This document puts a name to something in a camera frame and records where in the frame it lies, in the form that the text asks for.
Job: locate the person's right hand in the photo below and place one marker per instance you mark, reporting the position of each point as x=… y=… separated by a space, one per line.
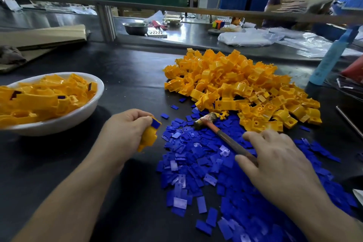
x=283 y=168

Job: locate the person's left hand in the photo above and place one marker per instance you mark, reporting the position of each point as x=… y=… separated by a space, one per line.
x=120 y=134

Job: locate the person's left thumb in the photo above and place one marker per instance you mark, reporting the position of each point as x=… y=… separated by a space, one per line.
x=143 y=127

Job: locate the person's right thumb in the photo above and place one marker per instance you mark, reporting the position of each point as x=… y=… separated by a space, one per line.
x=246 y=162

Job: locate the yellow plastic part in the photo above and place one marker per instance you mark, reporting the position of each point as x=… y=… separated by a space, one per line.
x=148 y=137

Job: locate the person's right forearm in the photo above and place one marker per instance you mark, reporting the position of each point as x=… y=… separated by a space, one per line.
x=326 y=222

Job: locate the person's left forearm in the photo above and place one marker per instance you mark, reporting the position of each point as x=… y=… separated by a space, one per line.
x=71 y=202

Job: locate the blue insert tile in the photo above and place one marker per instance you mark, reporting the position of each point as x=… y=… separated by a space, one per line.
x=155 y=123

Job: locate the pile of blue plastic tiles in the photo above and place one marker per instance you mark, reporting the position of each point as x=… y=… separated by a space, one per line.
x=198 y=165

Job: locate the pile of yellow plastic pieces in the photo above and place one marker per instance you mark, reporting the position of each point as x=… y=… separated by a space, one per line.
x=241 y=85

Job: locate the white bowl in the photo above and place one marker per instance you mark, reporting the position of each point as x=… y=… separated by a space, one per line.
x=62 y=121

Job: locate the perforated metal plate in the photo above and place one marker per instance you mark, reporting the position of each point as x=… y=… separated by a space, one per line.
x=156 y=34

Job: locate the metal bowl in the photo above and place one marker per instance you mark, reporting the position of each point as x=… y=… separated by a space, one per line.
x=136 y=28

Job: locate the heap of assembled yellow housings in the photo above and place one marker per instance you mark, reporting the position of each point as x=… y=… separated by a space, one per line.
x=42 y=97

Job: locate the thin metal rod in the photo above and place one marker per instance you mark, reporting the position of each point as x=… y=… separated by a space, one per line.
x=349 y=121

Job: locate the clear plastic bags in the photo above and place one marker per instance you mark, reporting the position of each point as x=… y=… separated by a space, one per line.
x=272 y=39

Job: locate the colourful puzzle cube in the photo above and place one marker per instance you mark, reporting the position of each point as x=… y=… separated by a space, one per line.
x=218 y=24

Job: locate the cardboard sheets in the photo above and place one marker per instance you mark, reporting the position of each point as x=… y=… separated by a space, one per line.
x=42 y=39

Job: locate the light blue bottle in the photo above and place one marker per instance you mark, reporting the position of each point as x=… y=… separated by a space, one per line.
x=330 y=57

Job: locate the red plastic bag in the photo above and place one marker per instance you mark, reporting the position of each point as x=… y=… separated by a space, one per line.
x=354 y=70

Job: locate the grey cloth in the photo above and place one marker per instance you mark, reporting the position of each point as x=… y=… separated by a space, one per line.
x=11 y=54

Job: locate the metal frame rail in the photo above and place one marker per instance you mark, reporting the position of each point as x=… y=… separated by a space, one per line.
x=181 y=9

